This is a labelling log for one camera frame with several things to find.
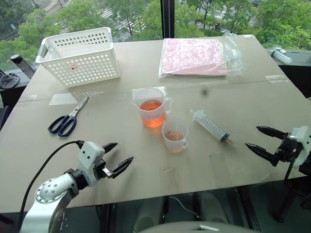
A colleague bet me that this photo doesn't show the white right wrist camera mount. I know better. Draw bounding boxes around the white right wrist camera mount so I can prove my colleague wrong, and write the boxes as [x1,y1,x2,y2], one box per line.
[288,126,311,170]

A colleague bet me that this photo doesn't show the small clear measuring cup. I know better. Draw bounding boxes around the small clear measuring cup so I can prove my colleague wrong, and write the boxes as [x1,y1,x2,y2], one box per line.
[161,117,190,153]

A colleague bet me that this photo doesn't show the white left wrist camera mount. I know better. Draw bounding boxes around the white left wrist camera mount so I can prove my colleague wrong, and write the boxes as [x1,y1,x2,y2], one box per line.
[77,141,106,188]

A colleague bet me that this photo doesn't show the large clear measuring cup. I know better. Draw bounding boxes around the large clear measuring cup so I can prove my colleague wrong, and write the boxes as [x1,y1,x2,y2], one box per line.
[131,87,173,129]

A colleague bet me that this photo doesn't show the tangled black cables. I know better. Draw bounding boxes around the tangled black cables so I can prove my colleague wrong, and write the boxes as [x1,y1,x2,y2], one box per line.
[0,70,20,90]

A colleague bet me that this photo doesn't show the grey robot chest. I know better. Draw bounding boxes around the grey robot chest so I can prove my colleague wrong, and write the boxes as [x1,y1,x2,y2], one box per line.
[138,220,246,233]

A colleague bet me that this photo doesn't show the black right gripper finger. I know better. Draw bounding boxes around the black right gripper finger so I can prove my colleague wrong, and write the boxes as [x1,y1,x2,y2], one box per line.
[256,125,290,141]
[244,142,279,167]

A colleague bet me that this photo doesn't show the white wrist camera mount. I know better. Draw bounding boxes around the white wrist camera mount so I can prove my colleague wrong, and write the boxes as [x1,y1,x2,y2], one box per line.
[288,126,311,170]
[77,141,106,188]

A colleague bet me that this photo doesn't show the thin white cable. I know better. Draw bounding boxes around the thin white cable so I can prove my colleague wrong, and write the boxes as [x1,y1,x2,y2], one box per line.
[169,196,204,220]

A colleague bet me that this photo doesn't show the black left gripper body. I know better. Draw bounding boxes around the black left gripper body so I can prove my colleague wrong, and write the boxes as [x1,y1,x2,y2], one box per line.
[95,158,117,182]

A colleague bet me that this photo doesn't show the black table leg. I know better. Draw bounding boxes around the black table leg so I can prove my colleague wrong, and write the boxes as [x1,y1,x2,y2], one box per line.
[99,204,116,233]
[237,186,262,233]

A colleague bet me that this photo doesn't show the dark window frame post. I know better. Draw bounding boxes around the dark window frame post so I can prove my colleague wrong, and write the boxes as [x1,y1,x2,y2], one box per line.
[160,0,176,40]

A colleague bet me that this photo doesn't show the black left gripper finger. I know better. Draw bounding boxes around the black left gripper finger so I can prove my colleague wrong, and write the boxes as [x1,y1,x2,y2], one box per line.
[101,142,119,154]
[112,156,135,180]

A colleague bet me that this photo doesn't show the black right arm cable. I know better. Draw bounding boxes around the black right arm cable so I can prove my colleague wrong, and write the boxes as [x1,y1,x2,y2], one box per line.
[283,159,296,186]

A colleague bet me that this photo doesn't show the pink paper in plastic bag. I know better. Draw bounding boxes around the pink paper in plastic bag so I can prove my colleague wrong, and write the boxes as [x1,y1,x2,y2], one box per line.
[159,33,246,80]

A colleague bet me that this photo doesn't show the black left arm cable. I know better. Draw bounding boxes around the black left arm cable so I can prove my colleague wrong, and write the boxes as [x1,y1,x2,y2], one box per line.
[17,140,85,233]

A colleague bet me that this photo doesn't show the clear plastic syringe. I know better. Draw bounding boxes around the clear plastic syringe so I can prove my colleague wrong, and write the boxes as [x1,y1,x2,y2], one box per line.
[189,109,235,147]

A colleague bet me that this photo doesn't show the blue handled scissors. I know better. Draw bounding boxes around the blue handled scissors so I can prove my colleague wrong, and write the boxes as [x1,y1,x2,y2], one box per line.
[47,96,90,137]

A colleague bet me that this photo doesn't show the clear tape patch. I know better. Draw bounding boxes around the clear tape patch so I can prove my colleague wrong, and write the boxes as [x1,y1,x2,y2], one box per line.
[48,93,76,106]

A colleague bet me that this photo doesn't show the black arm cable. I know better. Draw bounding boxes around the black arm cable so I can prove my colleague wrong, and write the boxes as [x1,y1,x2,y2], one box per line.
[17,140,85,233]
[283,159,296,186]

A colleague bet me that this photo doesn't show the clear tape strip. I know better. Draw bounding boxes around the clear tape strip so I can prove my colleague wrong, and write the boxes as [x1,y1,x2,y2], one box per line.
[264,74,289,83]

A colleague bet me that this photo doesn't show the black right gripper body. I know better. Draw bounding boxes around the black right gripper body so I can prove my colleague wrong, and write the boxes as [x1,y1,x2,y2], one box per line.
[274,135,304,163]

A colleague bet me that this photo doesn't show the black bottle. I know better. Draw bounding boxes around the black bottle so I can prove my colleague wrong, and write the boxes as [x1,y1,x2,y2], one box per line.
[10,54,36,79]

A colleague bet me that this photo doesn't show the white device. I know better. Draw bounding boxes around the white device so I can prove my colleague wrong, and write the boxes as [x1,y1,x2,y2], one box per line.
[270,48,293,65]

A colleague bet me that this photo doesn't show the white perforated plastic basket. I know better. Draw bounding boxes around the white perforated plastic basket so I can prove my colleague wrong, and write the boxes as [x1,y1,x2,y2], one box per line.
[35,27,121,88]

